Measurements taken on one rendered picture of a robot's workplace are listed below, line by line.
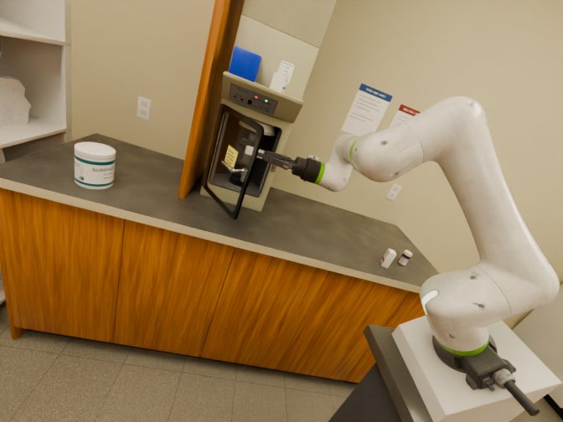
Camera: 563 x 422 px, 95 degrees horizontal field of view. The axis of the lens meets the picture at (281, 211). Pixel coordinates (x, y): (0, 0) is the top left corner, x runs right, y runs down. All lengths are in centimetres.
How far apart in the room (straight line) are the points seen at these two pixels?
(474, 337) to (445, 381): 17
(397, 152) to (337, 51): 112
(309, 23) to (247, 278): 108
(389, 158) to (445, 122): 13
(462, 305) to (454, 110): 43
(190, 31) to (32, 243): 122
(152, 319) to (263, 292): 57
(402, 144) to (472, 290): 37
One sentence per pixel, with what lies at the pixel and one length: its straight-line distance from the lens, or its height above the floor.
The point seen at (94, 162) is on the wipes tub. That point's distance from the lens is 121.
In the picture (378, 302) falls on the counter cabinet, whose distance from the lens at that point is 147.
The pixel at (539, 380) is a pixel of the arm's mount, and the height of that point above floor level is 115.
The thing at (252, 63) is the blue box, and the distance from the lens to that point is 109.
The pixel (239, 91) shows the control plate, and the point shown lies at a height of 146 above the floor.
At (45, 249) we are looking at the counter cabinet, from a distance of 146.
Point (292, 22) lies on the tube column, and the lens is 122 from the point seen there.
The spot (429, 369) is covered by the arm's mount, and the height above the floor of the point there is 100.
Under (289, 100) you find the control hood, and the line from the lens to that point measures 109.
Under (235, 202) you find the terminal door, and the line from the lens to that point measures 108.
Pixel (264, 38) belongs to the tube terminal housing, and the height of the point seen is 167.
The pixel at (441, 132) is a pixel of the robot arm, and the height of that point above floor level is 156.
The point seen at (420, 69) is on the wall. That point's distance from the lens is 185.
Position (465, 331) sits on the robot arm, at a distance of 79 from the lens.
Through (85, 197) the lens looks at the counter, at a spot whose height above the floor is 94.
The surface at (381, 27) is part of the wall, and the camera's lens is 175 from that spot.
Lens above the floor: 154
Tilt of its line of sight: 25 degrees down
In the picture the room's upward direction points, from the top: 21 degrees clockwise
